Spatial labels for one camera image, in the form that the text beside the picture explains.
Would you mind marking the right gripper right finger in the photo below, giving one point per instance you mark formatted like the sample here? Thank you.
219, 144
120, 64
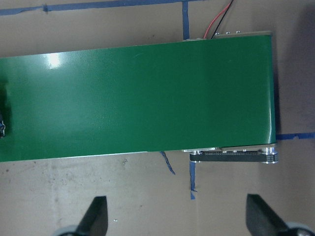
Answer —
261, 220

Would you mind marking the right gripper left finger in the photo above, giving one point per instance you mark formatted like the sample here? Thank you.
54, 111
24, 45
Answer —
95, 220

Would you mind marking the yellow push button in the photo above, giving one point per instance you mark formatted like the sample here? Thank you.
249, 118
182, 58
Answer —
2, 123

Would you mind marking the green conveyor belt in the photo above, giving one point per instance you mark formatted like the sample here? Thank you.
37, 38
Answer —
187, 95

